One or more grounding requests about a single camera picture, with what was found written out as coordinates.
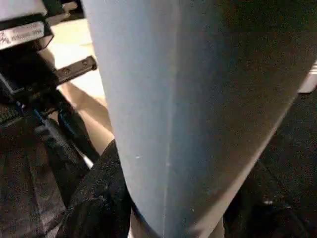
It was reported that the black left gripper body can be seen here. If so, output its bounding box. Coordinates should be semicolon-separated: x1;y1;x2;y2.
0;14;97;106

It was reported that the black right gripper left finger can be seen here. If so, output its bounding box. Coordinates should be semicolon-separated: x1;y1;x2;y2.
60;138;136;238

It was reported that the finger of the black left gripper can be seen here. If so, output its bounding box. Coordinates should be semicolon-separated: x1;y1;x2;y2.
34;119;88;175
57;103;101;162

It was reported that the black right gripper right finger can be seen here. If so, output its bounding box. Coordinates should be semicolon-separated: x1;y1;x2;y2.
221;161;317;238

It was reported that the white plastic table top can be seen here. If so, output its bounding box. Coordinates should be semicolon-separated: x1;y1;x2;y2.
46;17;115;156

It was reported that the white plastic table leg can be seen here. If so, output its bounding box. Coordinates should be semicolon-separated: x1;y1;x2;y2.
81;0;317;238

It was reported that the black work mat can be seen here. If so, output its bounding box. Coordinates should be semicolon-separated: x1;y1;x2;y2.
0;91;317;238

